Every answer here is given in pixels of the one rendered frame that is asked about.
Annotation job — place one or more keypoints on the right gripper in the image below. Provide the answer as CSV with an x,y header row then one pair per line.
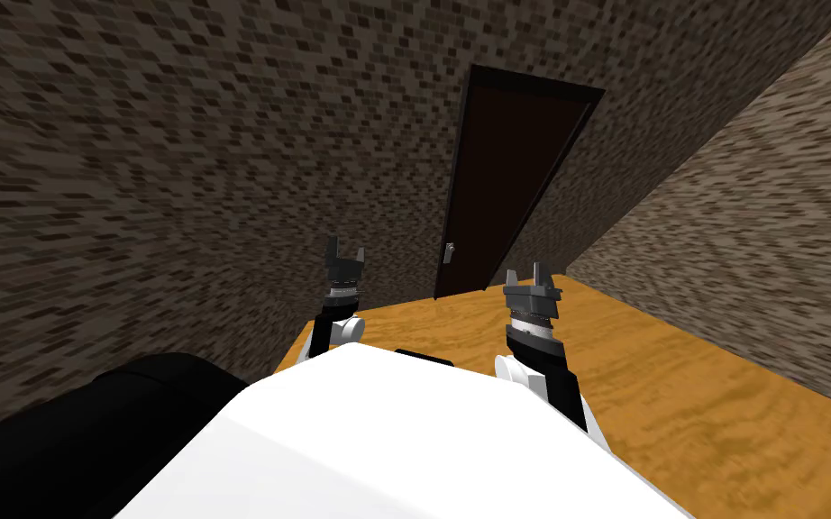
x,y
531,299

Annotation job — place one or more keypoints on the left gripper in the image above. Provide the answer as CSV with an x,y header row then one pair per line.
x,y
344,274

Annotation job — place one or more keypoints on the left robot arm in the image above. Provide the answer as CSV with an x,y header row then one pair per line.
x,y
98,432

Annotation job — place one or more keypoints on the dark brown door leaf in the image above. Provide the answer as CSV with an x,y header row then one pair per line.
x,y
509,187

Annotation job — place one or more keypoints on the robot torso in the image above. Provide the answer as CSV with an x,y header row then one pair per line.
x,y
387,447

